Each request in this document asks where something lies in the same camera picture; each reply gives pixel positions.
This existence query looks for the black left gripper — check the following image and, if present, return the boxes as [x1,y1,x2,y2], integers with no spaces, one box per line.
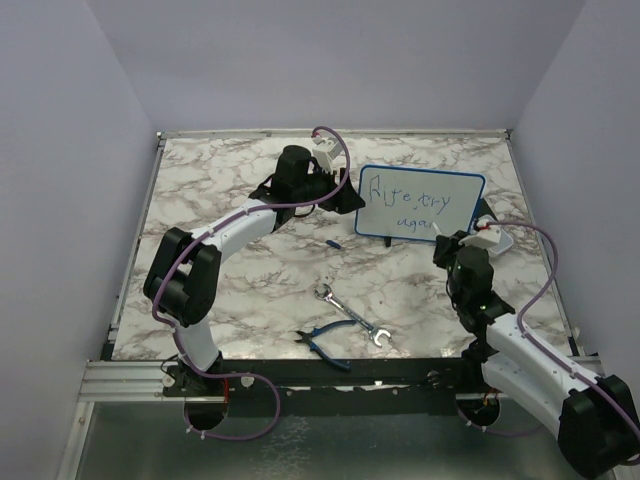
[293,162,365,214]

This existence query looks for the blue marker cap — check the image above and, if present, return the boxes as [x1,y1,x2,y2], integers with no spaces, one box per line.
[326,240,342,250]

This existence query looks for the blue framed whiteboard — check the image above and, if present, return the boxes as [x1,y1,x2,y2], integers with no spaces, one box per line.
[354,164,487,242]

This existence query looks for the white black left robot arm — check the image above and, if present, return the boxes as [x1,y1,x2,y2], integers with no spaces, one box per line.
[143,138,365,395]

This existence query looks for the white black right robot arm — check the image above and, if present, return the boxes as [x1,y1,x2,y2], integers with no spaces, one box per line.
[433,221,639,479]

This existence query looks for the white plastic box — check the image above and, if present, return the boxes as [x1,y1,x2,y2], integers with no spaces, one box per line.
[489,228,514,257]

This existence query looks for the silver combination wrench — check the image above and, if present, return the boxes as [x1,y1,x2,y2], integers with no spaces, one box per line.
[314,284,392,348]

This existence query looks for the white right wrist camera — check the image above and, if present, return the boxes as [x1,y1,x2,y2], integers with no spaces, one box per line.
[459,215,502,249]

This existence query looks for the blue handled pliers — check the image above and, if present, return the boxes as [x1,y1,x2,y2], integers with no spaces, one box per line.
[293,319,358,372]

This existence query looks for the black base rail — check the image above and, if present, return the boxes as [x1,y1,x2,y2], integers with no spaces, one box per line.
[162,357,506,422]

